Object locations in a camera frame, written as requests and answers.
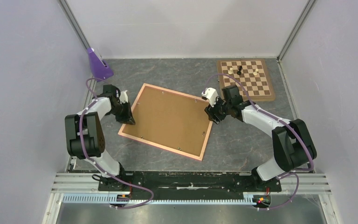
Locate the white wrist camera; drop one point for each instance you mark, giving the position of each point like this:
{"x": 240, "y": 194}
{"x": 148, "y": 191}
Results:
{"x": 211, "y": 95}
{"x": 123, "y": 98}

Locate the black chess piece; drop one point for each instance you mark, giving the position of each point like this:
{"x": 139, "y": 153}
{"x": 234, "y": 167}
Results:
{"x": 240, "y": 70}

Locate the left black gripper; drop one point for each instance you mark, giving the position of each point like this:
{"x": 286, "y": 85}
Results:
{"x": 128, "y": 118}

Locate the wooden chessboard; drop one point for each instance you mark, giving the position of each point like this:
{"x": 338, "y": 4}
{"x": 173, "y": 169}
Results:
{"x": 259, "y": 87}

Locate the purple plastic wedge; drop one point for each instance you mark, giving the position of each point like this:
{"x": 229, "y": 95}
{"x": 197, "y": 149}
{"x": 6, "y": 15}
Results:
{"x": 99, "y": 68}

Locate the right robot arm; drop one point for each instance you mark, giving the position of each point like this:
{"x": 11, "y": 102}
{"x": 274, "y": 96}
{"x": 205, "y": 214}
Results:
{"x": 292, "y": 143}

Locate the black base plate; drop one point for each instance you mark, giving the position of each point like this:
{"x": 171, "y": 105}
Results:
{"x": 175, "y": 185}

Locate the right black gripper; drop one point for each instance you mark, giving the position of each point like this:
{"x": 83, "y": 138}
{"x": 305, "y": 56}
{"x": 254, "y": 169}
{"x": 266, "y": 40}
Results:
{"x": 211, "y": 111}

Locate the brown cardboard backing board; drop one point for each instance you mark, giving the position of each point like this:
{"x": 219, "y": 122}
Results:
{"x": 166, "y": 120}

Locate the aluminium rail frame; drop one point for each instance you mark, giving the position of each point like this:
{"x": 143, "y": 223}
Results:
{"x": 79, "y": 188}

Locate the wooden picture frame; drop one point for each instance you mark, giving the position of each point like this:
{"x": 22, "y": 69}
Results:
{"x": 129, "y": 136}

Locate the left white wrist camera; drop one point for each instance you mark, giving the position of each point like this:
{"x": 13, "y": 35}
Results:
{"x": 123, "y": 98}

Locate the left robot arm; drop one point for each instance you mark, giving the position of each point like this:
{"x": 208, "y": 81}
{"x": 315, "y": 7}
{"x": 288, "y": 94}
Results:
{"x": 84, "y": 134}

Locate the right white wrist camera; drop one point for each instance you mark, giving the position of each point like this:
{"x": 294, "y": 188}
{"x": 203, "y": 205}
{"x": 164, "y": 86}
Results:
{"x": 211, "y": 95}

